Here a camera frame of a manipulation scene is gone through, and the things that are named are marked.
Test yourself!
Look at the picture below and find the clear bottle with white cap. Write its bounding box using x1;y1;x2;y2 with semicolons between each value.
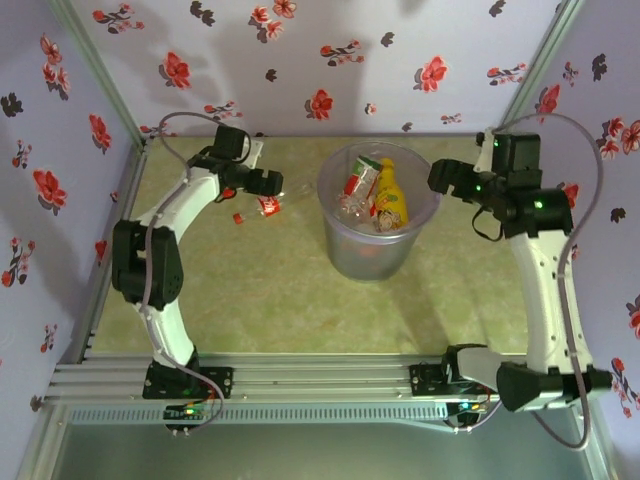
341;153;384;199

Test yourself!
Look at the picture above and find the yellow plastic bottle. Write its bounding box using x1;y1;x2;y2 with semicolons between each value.
372;157;410;234

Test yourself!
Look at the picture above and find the translucent grey plastic bin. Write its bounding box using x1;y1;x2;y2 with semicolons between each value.
316;141;444;285

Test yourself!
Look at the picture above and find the aluminium base beam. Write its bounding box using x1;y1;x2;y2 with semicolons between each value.
47;353;506;404

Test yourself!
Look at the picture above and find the green circuit board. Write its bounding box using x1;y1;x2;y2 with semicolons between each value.
449;399;489;416
164;405;214;420

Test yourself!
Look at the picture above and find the short black cable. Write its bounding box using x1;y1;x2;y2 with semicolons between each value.
472;207;506;242

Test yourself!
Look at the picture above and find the aluminium frame post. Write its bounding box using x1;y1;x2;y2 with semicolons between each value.
47;0;151;149
492;0;586;146

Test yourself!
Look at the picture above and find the perforated metal cable tray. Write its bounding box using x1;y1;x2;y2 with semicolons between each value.
67;403;451;426

